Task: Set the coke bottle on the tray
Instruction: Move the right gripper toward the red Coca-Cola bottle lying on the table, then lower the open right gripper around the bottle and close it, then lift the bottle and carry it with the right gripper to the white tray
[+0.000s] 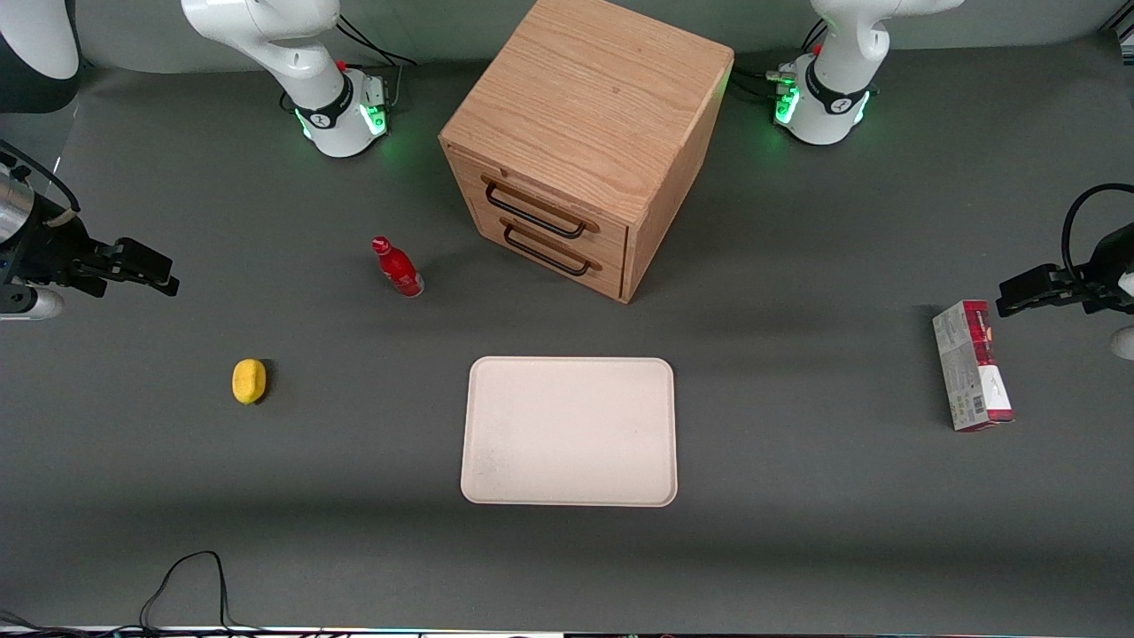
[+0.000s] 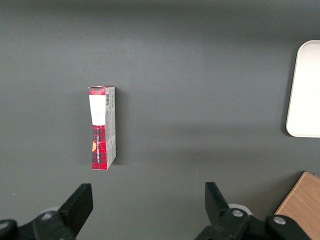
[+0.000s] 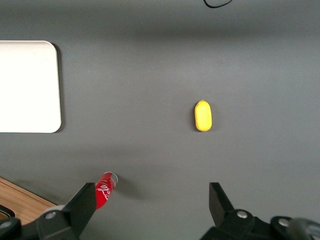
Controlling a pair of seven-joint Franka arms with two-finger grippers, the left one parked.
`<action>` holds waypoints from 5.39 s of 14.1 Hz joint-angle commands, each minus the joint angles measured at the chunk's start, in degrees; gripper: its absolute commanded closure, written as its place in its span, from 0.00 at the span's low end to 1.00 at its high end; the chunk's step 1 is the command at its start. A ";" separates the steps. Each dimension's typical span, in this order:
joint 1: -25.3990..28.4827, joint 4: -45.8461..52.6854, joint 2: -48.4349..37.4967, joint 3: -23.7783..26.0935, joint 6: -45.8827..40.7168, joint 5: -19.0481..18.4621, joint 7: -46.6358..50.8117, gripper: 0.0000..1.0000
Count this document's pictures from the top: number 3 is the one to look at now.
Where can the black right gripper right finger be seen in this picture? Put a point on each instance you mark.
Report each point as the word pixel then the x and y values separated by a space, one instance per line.
pixel 221 207

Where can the red coke bottle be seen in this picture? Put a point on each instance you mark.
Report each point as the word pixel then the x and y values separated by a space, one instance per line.
pixel 103 191

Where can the yellow lemon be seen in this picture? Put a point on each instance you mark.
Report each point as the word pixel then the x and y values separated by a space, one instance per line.
pixel 203 116

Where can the wooden drawer cabinet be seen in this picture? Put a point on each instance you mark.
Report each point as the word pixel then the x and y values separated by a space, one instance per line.
pixel 22 200

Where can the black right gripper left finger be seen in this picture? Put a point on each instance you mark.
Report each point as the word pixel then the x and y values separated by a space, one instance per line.
pixel 80 210

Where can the white rectangular tray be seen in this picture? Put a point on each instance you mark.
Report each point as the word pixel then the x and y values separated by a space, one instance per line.
pixel 27 86

